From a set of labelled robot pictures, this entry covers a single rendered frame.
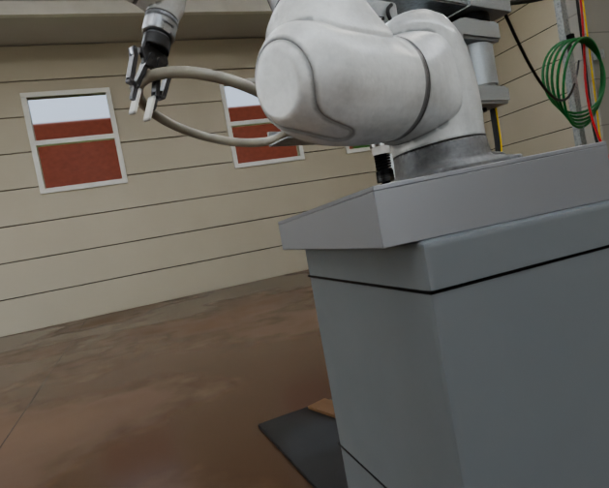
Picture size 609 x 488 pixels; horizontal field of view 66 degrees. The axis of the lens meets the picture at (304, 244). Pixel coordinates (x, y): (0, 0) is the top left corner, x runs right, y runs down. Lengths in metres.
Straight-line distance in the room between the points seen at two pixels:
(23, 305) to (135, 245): 1.70
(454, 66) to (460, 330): 0.40
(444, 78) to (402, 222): 0.27
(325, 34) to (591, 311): 0.50
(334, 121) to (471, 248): 0.23
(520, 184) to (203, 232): 7.11
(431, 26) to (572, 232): 0.36
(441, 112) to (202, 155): 7.13
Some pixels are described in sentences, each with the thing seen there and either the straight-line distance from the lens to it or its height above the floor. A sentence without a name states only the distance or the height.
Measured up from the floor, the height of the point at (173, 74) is 1.28.
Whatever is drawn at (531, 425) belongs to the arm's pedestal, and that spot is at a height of 0.55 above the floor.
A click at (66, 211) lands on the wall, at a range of 7.63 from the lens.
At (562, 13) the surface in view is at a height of 2.14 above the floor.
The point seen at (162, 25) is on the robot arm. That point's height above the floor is 1.43.
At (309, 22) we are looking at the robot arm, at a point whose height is 1.08.
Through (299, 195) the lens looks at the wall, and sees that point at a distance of 8.08.
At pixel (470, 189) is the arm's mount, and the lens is 0.61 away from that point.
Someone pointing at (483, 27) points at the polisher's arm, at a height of 1.54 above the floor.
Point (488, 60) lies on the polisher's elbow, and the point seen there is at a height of 1.40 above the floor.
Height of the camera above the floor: 0.85
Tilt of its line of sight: 3 degrees down
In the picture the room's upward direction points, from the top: 10 degrees counter-clockwise
